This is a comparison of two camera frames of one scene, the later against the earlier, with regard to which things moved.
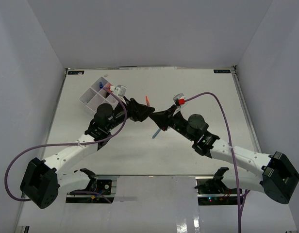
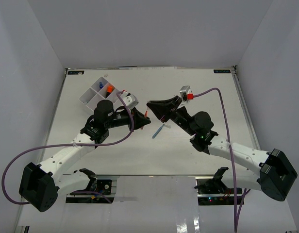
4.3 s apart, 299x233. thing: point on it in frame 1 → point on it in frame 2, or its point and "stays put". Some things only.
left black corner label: [75, 72] stays put
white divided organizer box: [96, 95] stays put
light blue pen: [156, 133] stays put
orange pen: [147, 101] → [145, 115]
